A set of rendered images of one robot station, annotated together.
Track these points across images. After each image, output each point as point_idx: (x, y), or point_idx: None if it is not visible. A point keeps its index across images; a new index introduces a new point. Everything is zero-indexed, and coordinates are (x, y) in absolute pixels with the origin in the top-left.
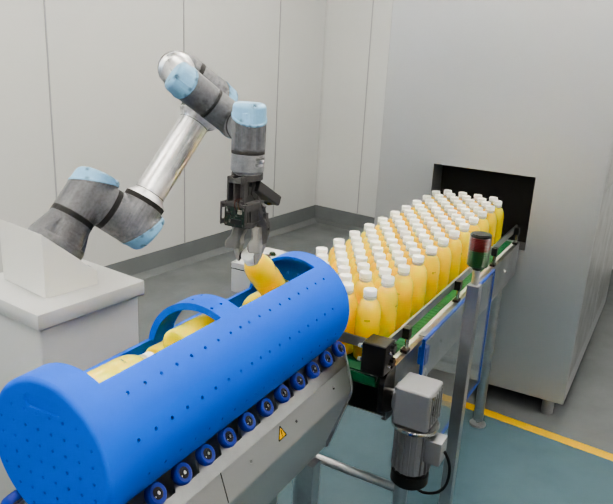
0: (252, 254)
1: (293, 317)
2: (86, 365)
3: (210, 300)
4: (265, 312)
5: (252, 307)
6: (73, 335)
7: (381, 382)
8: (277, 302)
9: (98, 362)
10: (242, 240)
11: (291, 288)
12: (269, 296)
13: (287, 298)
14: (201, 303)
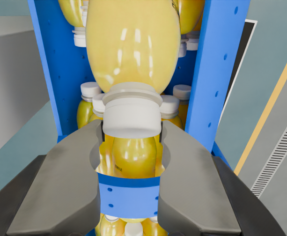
0: (148, 133)
1: (231, 71)
2: None
3: (140, 202)
4: (206, 136)
5: None
6: None
7: None
8: (213, 97)
9: None
10: (93, 157)
11: (223, 20)
12: (200, 106)
13: (223, 62)
14: (136, 214)
